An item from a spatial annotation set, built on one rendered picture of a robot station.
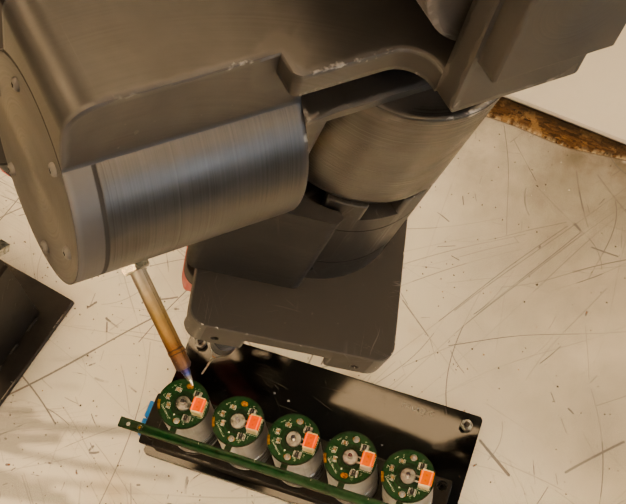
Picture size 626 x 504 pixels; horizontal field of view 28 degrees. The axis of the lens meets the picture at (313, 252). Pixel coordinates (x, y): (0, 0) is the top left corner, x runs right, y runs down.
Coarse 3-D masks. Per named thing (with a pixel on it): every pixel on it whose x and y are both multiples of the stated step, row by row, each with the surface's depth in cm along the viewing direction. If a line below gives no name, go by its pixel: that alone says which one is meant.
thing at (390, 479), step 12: (396, 456) 58; (408, 456) 58; (420, 456) 58; (384, 468) 58; (396, 468) 58; (420, 468) 58; (432, 468) 58; (384, 480) 58; (396, 480) 58; (396, 492) 57; (408, 492) 57; (420, 492) 57
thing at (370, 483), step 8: (344, 456) 58; (352, 456) 58; (352, 464) 58; (376, 472) 60; (328, 480) 61; (368, 480) 59; (376, 480) 61; (344, 488) 59; (352, 488) 59; (360, 488) 59; (368, 488) 60; (376, 488) 62; (368, 496) 61
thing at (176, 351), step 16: (128, 272) 59; (144, 272) 60; (144, 288) 60; (144, 304) 60; (160, 304) 60; (160, 320) 60; (160, 336) 60; (176, 336) 60; (176, 352) 60; (176, 368) 60
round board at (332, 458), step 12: (348, 432) 59; (336, 444) 59; (348, 444) 58; (360, 444) 58; (372, 444) 58; (324, 456) 58; (336, 456) 58; (360, 456) 58; (336, 468) 58; (348, 468) 58; (372, 468) 58; (336, 480) 58; (348, 480) 58; (360, 480) 58
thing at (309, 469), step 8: (296, 432) 59; (288, 440) 59; (296, 440) 59; (320, 448) 60; (272, 456) 59; (320, 456) 60; (280, 464) 59; (304, 464) 59; (312, 464) 59; (320, 464) 61; (296, 472) 60; (304, 472) 60; (312, 472) 61; (320, 472) 62
